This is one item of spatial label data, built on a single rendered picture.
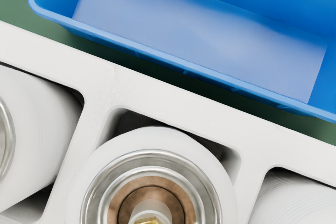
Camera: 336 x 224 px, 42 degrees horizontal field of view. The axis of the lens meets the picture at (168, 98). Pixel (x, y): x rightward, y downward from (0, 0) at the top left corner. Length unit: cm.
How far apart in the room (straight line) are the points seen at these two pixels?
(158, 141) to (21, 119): 7
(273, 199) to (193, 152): 10
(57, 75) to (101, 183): 11
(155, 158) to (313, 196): 11
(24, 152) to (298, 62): 34
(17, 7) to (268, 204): 35
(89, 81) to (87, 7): 20
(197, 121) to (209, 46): 20
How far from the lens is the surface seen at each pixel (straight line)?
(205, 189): 24
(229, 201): 25
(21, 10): 53
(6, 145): 25
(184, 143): 24
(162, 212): 22
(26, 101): 26
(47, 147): 27
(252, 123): 31
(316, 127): 52
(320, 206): 27
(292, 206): 29
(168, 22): 50
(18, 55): 33
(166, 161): 24
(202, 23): 50
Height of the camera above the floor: 49
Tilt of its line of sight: 87 degrees down
